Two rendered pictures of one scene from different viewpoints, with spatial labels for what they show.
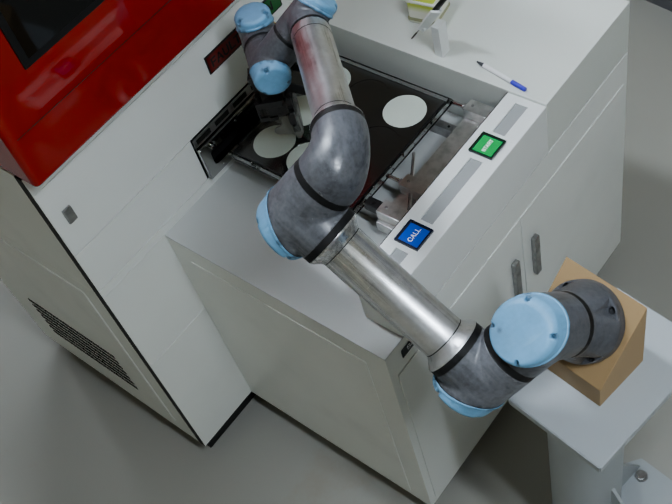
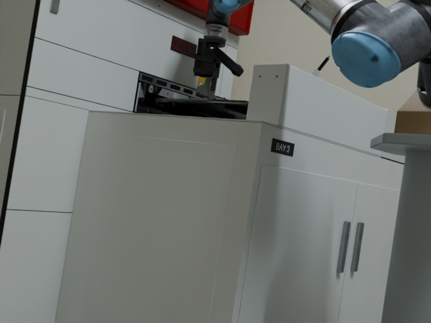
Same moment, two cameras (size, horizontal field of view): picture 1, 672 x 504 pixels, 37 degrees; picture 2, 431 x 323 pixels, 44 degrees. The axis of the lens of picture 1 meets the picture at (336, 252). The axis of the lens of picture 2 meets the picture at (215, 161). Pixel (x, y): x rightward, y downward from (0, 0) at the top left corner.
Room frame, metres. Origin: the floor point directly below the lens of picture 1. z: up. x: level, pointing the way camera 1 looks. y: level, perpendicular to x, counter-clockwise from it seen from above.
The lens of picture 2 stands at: (-0.04, 0.29, 0.70)
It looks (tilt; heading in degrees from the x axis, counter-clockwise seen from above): 1 degrees up; 348
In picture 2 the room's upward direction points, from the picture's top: 9 degrees clockwise
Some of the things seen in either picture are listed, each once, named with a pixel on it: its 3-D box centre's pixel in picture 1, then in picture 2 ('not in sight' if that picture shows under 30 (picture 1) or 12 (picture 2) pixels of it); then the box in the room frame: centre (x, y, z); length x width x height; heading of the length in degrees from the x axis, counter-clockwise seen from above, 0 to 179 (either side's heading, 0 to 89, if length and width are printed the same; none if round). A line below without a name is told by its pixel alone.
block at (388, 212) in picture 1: (396, 216); not in sight; (1.30, -0.14, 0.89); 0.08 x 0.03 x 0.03; 37
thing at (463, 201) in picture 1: (456, 210); (325, 115); (1.27, -0.26, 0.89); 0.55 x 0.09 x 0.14; 127
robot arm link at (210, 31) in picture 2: not in sight; (215, 34); (1.61, 0.01, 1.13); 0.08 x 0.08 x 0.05
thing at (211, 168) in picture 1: (265, 102); (185, 109); (1.76, 0.04, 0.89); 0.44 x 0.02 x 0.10; 127
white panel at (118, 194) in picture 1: (194, 112); (150, 60); (1.66, 0.19, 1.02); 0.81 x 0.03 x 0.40; 127
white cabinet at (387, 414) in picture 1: (424, 250); (253, 271); (1.56, -0.22, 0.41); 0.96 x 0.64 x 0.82; 127
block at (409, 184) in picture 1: (419, 189); not in sight; (1.35, -0.21, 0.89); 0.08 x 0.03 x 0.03; 37
